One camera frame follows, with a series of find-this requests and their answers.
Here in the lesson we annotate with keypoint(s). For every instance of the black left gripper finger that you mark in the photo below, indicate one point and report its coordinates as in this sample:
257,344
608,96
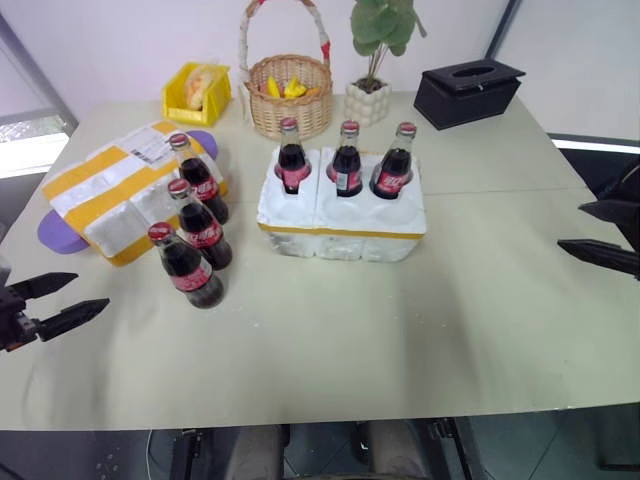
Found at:
47,282
75,315

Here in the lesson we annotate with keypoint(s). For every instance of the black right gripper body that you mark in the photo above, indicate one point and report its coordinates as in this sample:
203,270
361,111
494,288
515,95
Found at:
630,182

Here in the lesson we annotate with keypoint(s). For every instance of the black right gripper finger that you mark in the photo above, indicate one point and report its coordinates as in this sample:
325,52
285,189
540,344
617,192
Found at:
605,256
617,216

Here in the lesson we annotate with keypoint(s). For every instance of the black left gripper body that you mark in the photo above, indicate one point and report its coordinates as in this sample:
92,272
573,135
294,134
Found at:
17,320

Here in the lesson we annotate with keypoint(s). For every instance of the glass cola bottle red label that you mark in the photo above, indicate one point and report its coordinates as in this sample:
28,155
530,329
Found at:
200,180
202,230
392,175
187,275
346,170
292,160

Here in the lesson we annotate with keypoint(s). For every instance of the foam box with yellow tape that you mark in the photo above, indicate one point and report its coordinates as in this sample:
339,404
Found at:
100,200

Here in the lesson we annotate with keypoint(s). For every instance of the black tissue box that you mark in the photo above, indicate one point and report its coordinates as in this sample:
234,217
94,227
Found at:
465,102

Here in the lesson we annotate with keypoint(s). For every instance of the white foam bottle holder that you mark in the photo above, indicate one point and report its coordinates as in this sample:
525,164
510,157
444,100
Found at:
340,222

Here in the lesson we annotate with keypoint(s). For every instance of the purple oval mat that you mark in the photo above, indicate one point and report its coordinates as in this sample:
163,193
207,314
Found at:
56,235

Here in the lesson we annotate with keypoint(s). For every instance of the black table leg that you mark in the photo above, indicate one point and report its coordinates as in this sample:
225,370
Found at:
457,450
185,455

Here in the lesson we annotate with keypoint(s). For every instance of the grey rounded shape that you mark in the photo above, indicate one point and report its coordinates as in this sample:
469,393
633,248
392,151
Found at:
397,452
257,452

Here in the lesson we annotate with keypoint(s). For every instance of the yellow plastic storage bin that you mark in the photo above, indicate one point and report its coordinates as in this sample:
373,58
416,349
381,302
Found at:
210,107

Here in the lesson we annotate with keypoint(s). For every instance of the bread roll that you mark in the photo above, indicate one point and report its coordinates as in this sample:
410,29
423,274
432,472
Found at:
196,87

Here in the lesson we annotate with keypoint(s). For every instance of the white bubble plant pot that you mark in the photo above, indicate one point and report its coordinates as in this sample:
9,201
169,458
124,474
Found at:
367,105

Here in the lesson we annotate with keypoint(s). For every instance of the green leafy plant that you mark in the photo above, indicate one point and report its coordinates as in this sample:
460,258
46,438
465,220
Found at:
382,25

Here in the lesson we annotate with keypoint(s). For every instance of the yellow toy fruit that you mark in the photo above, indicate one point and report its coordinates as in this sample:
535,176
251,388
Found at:
295,89
274,86

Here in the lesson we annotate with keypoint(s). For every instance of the orange toy fruit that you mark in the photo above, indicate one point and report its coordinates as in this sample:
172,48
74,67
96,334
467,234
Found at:
313,91

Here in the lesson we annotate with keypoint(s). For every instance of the dark wall post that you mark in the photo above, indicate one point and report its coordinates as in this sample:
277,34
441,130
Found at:
502,27

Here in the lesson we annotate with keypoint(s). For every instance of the grey window frame bar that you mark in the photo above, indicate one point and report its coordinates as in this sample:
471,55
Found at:
40,70

